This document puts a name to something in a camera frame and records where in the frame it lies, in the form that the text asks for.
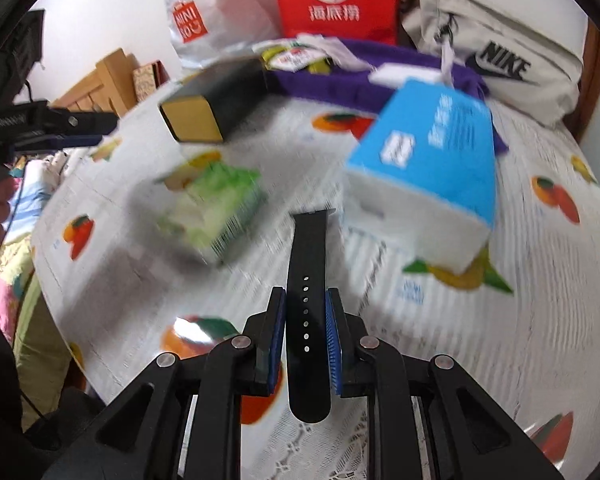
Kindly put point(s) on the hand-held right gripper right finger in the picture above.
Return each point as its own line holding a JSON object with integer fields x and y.
{"x": 332, "y": 345}

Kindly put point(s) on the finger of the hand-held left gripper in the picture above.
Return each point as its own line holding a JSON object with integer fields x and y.
{"x": 60, "y": 141}
{"x": 85, "y": 122}

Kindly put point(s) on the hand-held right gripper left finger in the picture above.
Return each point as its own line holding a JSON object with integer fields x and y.
{"x": 278, "y": 340}

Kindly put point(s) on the wooden furniture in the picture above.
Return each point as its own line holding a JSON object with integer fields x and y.
{"x": 100, "y": 85}

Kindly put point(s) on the dark object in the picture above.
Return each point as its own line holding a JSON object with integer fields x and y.
{"x": 15, "y": 60}

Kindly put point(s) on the colourful printed bedding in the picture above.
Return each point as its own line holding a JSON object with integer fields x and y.
{"x": 25, "y": 200}

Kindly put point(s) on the small patterned box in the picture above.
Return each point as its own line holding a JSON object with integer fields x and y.
{"x": 149, "y": 80}

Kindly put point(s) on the black box with gold end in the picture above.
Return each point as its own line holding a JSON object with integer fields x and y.
{"x": 210, "y": 100}

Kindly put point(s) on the green tissue pack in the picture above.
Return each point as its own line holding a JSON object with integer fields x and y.
{"x": 210, "y": 210}

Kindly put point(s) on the white plastic shopping bag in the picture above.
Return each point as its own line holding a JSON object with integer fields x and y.
{"x": 220, "y": 5}

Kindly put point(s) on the yellow-green blanket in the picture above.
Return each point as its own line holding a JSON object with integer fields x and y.
{"x": 40, "y": 340}

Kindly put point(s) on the blue and white box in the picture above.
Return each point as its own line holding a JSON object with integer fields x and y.
{"x": 430, "y": 170}

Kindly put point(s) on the white green sachet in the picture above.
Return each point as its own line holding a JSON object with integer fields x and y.
{"x": 295, "y": 57}

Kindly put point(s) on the person's dark clothing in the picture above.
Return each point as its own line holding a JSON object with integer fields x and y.
{"x": 0, "y": 390}

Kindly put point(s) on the purple cloth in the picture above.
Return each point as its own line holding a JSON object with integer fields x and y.
{"x": 340, "y": 85}

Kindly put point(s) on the red paper bag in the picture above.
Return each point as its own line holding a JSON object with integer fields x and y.
{"x": 335, "y": 5}

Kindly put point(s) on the white tissue pack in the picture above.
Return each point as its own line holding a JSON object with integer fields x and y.
{"x": 405, "y": 74}

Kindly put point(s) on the white fabric bag black logo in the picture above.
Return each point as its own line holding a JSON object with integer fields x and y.
{"x": 505, "y": 65}

